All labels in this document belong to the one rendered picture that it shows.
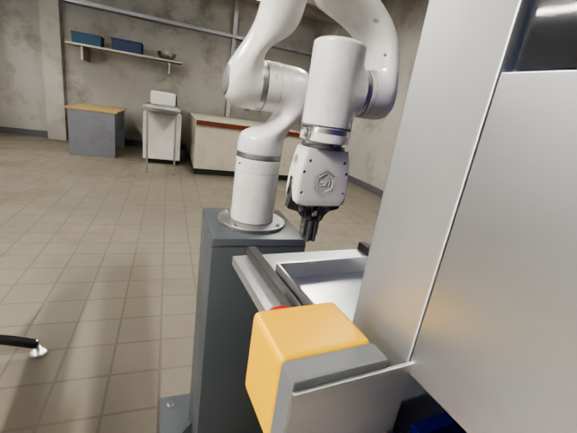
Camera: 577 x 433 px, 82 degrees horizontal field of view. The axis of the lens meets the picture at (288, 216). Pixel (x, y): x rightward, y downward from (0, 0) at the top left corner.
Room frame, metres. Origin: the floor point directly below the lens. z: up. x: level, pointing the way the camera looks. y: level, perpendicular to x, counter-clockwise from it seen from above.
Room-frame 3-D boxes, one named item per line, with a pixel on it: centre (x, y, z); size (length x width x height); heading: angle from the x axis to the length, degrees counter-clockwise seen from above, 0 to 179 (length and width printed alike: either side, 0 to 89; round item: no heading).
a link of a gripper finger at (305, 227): (0.57, -0.03, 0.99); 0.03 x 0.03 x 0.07; 27
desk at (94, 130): (5.99, 3.60, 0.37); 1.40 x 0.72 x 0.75; 22
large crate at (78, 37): (6.37, 3.99, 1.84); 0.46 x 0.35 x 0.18; 112
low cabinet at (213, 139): (6.49, 1.16, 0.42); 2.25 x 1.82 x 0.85; 22
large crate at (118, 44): (6.60, 3.40, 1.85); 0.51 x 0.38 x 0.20; 112
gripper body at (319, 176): (0.58, -0.04, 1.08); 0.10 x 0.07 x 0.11; 117
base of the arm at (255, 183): (0.89, 0.10, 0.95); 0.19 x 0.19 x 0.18
